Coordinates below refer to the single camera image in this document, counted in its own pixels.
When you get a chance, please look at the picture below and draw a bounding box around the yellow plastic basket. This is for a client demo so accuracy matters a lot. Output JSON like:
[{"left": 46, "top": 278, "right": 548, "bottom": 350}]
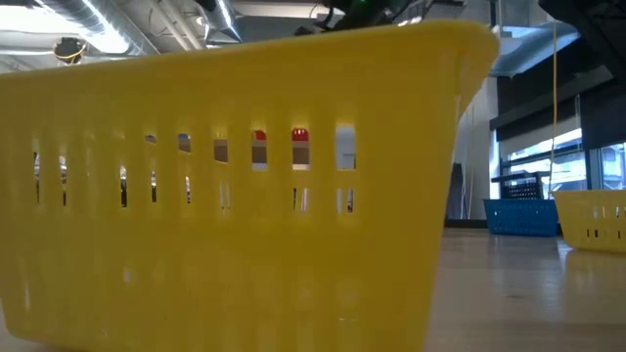
[
  {"left": 0, "top": 19, "right": 501, "bottom": 352},
  {"left": 552, "top": 189, "right": 626, "bottom": 254}
]

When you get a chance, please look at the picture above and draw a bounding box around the wooden shelf with black legs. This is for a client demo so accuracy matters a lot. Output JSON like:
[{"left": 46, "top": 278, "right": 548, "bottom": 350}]
[{"left": 213, "top": 139, "right": 310, "bottom": 166}]

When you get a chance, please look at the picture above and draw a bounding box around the black leaning panel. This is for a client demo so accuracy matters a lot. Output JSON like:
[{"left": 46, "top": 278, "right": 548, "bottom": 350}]
[{"left": 445, "top": 162, "right": 467, "bottom": 221}]

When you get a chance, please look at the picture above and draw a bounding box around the black background rack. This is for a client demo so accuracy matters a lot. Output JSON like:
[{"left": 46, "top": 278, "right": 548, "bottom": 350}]
[{"left": 490, "top": 170, "right": 545, "bottom": 200}]

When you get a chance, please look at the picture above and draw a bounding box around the black window blind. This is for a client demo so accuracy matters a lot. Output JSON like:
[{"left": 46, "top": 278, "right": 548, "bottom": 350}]
[{"left": 579, "top": 80, "right": 626, "bottom": 151}]

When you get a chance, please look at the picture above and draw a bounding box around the silver ceiling ventilation duct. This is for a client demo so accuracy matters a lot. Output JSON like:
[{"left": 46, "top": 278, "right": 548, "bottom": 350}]
[
  {"left": 195, "top": 0, "right": 245, "bottom": 44},
  {"left": 38, "top": 0, "right": 162, "bottom": 58}
]

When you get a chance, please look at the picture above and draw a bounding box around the pale large ceiling duct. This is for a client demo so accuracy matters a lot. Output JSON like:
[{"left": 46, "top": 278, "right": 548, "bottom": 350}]
[{"left": 488, "top": 22, "right": 581, "bottom": 79}]

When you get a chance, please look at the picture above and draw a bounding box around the yellow hanging cable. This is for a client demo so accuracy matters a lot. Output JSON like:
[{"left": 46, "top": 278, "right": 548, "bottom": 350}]
[{"left": 551, "top": 19, "right": 559, "bottom": 197}]

